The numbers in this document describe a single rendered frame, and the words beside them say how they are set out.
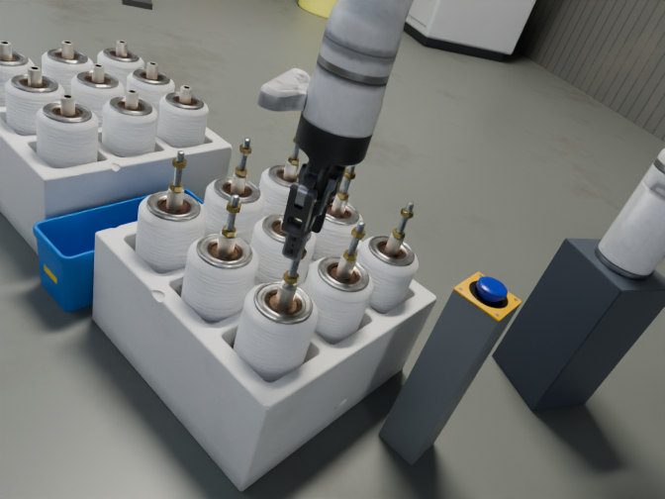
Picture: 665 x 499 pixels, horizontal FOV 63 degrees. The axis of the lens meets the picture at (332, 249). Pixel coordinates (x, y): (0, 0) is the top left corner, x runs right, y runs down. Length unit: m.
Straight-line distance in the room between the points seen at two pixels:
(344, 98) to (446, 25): 3.04
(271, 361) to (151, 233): 0.26
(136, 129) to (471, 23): 2.80
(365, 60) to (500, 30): 3.27
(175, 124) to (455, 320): 0.68
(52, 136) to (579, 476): 1.05
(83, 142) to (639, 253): 0.93
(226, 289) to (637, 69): 3.27
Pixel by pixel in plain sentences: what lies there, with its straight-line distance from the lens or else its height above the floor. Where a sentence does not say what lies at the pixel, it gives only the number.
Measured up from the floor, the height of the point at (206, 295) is 0.21.
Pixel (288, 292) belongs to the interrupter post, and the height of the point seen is 0.28.
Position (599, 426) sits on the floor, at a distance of 1.20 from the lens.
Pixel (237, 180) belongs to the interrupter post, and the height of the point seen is 0.27.
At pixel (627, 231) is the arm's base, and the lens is 0.98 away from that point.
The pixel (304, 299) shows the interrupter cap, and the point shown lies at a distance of 0.70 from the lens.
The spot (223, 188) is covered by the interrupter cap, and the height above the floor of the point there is 0.25.
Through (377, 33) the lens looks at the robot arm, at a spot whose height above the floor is 0.60.
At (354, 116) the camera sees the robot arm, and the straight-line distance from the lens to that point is 0.52.
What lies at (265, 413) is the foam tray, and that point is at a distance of 0.67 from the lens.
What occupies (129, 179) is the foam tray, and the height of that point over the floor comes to 0.15.
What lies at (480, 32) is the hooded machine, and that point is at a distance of 3.68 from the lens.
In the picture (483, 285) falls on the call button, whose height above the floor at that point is 0.33.
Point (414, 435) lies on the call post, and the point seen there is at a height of 0.06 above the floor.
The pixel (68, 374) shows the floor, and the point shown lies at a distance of 0.92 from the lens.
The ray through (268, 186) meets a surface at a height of 0.24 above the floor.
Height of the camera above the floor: 0.70
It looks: 33 degrees down
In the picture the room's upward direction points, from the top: 19 degrees clockwise
